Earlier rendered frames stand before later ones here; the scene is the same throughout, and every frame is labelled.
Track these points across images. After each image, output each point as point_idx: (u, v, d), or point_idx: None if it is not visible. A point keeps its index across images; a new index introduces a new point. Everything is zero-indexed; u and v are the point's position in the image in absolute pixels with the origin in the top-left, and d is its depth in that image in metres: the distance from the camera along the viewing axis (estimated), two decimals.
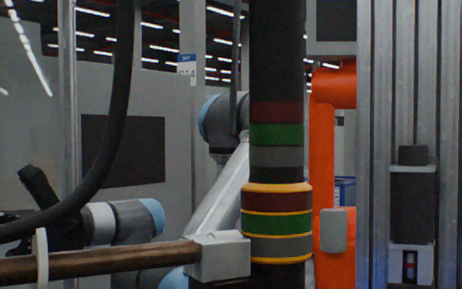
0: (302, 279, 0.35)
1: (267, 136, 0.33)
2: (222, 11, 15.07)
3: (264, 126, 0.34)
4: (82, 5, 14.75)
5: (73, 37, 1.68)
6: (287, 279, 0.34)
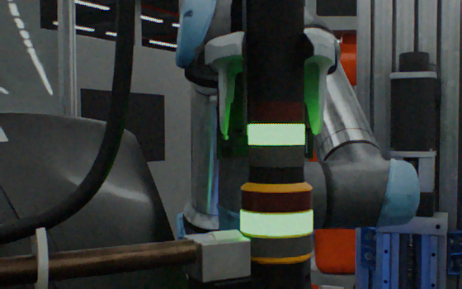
0: (302, 279, 0.35)
1: (267, 136, 0.33)
2: None
3: (264, 126, 0.34)
4: None
5: None
6: (287, 279, 0.34)
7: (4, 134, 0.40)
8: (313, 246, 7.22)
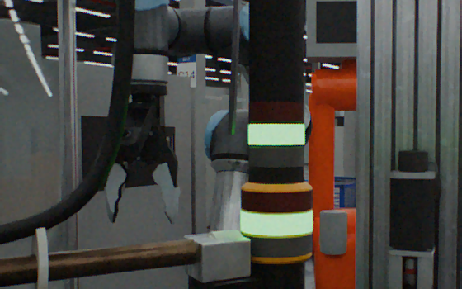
0: (302, 279, 0.35)
1: (267, 136, 0.33)
2: None
3: (264, 126, 0.34)
4: (82, 6, 14.75)
5: (73, 41, 1.68)
6: (287, 279, 0.34)
7: None
8: (313, 262, 7.23)
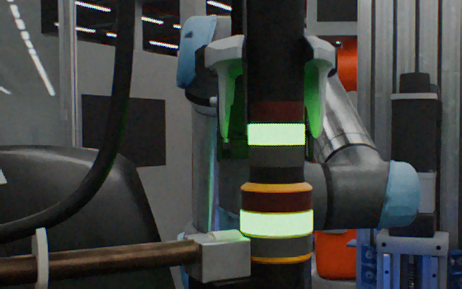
0: (302, 279, 0.35)
1: (267, 136, 0.33)
2: None
3: (264, 126, 0.34)
4: (83, 0, 14.75)
5: None
6: (287, 279, 0.34)
7: None
8: (313, 249, 7.22)
